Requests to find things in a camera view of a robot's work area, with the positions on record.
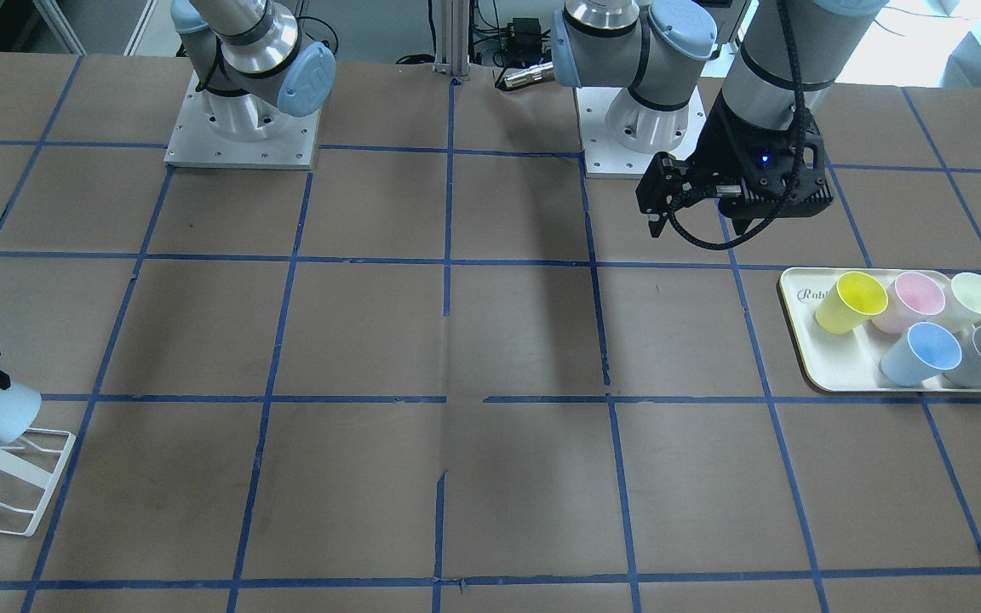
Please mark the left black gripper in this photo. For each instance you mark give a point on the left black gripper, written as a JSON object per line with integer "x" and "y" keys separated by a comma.
{"x": 725, "y": 139}

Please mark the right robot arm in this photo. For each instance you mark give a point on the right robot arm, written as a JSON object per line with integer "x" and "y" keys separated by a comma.
{"x": 122, "y": 275}

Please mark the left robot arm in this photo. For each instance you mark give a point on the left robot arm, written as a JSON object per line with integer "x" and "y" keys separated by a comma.
{"x": 791, "y": 55}

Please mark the yellow cup on tray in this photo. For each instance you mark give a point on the yellow cup on tray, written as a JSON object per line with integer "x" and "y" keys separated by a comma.
{"x": 854, "y": 299}

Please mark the pink cup on tray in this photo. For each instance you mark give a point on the pink cup on tray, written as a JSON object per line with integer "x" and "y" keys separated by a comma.
{"x": 912, "y": 297}

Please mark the blue cup on tray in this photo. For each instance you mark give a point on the blue cup on tray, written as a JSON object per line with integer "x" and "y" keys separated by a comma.
{"x": 924, "y": 351}

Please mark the cream white cup on tray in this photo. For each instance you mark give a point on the cream white cup on tray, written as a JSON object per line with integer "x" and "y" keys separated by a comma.
{"x": 963, "y": 302}

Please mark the cream serving tray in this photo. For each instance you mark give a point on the cream serving tray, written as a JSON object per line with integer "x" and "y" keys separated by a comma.
{"x": 847, "y": 362}

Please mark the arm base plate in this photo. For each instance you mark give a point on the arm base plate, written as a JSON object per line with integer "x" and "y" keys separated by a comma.
{"x": 243, "y": 123}
{"x": 620, "y": 137}

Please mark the white wire cup rack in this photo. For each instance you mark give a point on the white wire cup rack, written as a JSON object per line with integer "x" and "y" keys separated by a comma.
{"x": 30, "y": 472}

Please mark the aluminium frame post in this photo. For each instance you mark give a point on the aluminium frame post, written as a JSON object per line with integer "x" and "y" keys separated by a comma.
{"x": 452, "y": 34}

